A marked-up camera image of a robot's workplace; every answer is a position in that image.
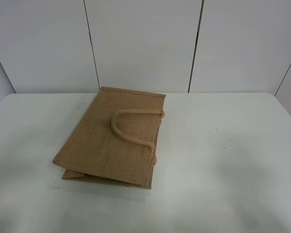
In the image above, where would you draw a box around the brown linen tote bag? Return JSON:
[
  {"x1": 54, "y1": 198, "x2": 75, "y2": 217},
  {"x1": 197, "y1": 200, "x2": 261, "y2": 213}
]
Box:
[{"x1": 52, "y1": 87, "x2": 165, "y2": 189}]

